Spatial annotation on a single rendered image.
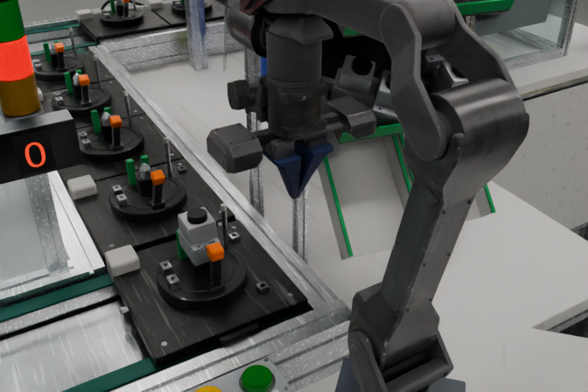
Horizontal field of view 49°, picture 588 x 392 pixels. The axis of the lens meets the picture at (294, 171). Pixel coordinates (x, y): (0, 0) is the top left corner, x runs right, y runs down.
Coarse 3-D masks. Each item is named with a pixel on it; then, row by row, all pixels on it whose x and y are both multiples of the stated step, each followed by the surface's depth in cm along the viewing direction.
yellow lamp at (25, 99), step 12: (0, 84) 83; (12, 84) 82; (24, 84) 83; (36, 84) 86; (0, 96) 84; (12, 96) 83; (24, 96) 84; (36, 96) 86; (12, 108) 84; (24, 108) 85; (36, 108) 86
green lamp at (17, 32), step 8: (8, 0) 78; (16, 0) 79; (0, 8) 78; (8, 8) 78; (16, 8) 79; (0, 16) 78; (8, 16) 79; (16, 16) 80; (0, 24) 79; (8, 24) 79; (16, 24) 80; (0, 32) 79; (8, 32) 79; (16, 32) 80; (24, 32) 82; (0, 40) 79; (8, 40) 80
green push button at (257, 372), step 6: (252, 366) 86; (258, 366) 86; (246, 372) 85; (252, 372) 85; (258, 372) 85; (264, 372) 85; (270, 372) 85; (246, 378) 84; (252, 378) 84; (258, 378) 84; (264, 378) 84; (270, 378) 84; (246, 384) 83; (252, 384) 83; (258, 384) 83; (264, 384) 83; (270, 384) 84; (252, 390) 83; (258, 390) 83; (264, 390) 83
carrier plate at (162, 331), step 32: (160, 256) 106; (256, 256) 106; (128, 288) 99; (288, 288) 99; (160, 320) 93; (192, 320) 93; (224, 320) 93; (256, 320) 94; (160, 352) 88; (192, 352) 90
